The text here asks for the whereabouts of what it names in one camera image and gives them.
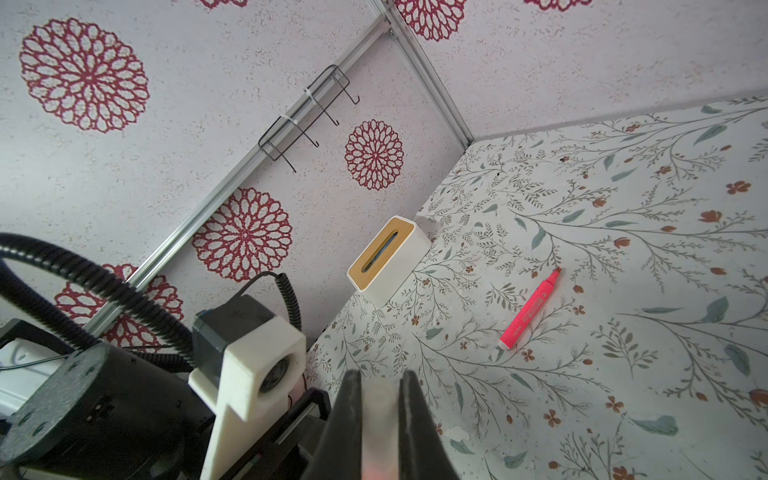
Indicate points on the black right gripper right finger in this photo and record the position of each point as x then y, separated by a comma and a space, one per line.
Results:
421, 454

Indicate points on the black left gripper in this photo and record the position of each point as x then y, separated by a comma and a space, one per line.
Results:
287, 448

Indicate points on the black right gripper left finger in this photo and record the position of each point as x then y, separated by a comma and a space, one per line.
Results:
339, 452

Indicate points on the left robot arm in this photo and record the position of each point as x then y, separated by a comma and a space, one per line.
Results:
107, 414

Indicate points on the white wooden-top tissue box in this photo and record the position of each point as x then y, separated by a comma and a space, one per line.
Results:
388, 260

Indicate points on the black wire wall rack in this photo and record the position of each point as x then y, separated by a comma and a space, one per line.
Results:
313, 105

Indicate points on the aluminium frame corner post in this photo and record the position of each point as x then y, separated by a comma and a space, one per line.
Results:
423, 69

